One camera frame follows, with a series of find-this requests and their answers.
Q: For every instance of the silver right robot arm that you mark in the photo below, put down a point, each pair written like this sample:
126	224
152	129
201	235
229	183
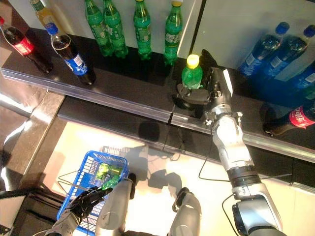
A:
231	147

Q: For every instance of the silver right robot leg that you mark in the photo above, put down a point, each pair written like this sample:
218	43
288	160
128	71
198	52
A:
187	216

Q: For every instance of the black base shelf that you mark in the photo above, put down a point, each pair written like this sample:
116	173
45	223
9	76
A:
110	115

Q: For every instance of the cola bottle red label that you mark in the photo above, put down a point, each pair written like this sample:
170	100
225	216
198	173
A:
23	46
297	118

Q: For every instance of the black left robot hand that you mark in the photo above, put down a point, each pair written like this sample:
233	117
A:
88	201

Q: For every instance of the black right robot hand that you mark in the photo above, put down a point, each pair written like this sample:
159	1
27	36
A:
219	86

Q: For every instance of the black shelf board clear rail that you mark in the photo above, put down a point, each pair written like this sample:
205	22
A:
246	115
123	83

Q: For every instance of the blue plastic shopping basket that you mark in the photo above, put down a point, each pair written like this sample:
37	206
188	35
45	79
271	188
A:
86	159

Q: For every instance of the small yellow tea bottle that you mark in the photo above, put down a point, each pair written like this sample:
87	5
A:
45	14

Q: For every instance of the silver robot leg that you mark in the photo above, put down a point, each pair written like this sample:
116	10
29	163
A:
187	216
113	209

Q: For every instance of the black metal stand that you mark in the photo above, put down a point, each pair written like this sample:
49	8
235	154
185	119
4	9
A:
37	204

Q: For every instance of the shiny metal rail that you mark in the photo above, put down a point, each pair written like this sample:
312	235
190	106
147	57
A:
14	103

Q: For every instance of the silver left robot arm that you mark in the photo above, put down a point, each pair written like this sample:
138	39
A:
61	223

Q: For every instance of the silver left robot leg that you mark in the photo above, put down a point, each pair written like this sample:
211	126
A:
113	209

